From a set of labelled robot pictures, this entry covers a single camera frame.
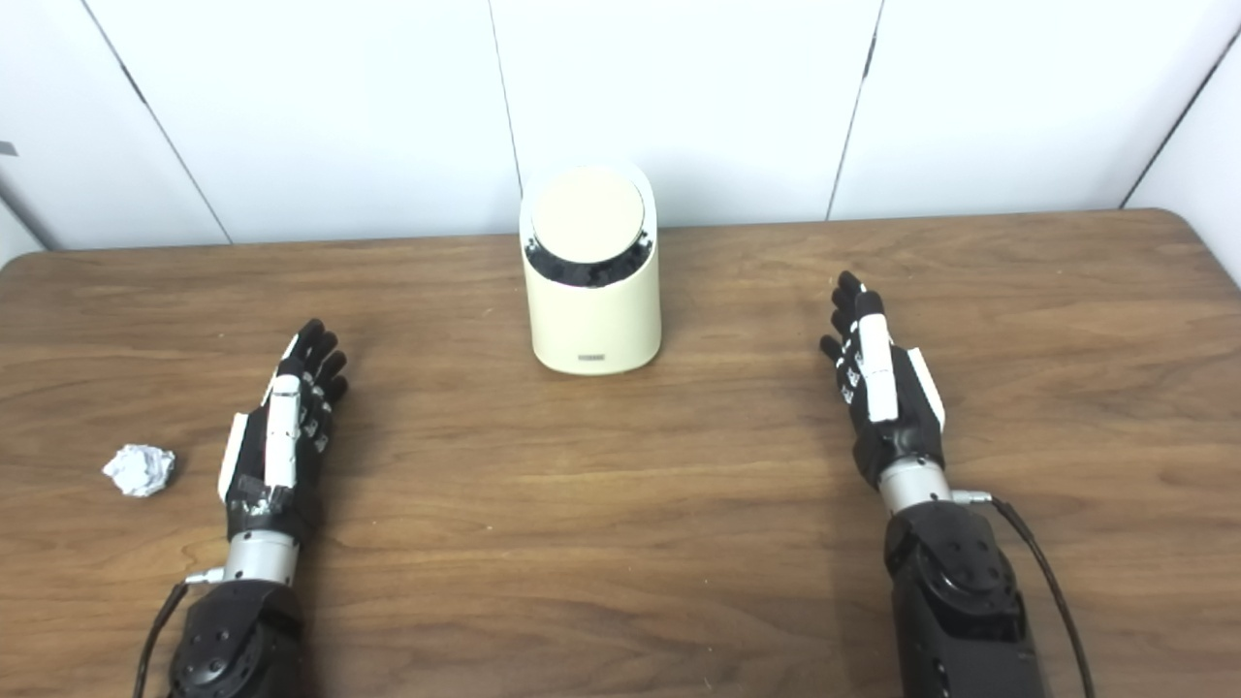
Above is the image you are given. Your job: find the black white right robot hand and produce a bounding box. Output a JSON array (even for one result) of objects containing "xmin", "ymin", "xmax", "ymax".
[{"xmin": 819, "ymin": 270, "xmax": 947, "ymax": 489}]

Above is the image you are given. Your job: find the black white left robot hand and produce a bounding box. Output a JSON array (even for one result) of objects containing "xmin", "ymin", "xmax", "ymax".
[{"xmin": 217, "ymin": 319, "xmax": 349, "ymax": 544}]

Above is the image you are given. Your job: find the white paper ball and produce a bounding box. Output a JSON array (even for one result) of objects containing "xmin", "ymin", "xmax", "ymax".
[{"xmin": 102, "ymin": 444, "xmax": 177, "ymax": 498}]

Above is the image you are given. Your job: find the cream round bin lid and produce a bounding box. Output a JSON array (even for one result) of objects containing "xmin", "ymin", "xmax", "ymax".
[{"xmin": 529, "ymin": 167, "xmax": 648, "ymax": 263}]

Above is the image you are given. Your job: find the cream-colored bin body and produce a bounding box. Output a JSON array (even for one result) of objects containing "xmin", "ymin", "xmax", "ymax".
[{"xmin": 519, "ymin": 163, "xmax": 664, "ymax": 376}]

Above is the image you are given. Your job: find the black bin liner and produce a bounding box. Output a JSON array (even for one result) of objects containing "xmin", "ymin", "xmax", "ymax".
[{"xmin": 525, "ymin": 238, "xmax": 652, "ymax": 289}]

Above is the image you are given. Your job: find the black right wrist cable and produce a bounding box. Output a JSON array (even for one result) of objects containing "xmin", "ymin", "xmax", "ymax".
[{"xmin": 950, "ymin": 490, "xmax": 1097, "ymax": 698}]

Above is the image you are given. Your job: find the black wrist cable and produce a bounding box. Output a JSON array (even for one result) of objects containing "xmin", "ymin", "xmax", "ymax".
[
  {"xmin": 950, "ymin": 490, "xmax": 1097, "ymax": 698},
  {"xmin": 133, "ymin": 570, "xmax": 226, "ymax": 698}
]

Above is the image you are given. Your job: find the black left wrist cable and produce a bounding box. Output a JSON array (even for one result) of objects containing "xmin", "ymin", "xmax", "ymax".
[{"xmin": 133, "ymin": 570, "xmax": 226, "ymax": 698}]

